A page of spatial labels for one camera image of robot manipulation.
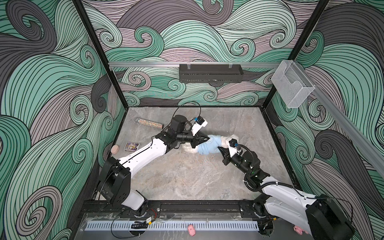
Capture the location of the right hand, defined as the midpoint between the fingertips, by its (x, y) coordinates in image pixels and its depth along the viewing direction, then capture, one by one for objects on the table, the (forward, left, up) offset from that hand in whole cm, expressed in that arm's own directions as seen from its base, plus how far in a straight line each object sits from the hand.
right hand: (219, 145), depth 79 cm
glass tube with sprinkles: (+25, +47, -13) cm, 55 cm away
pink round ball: (+4, +64, -12) cm, 66 cm away
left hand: (0, +6, +8) cm, 10 cm away
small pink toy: (-36, +15, -12) cm, 41 cm away
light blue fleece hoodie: (-3, +5, +5) cm, 8 cm away
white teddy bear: (-4, +17, +4) cm, 18 cm away
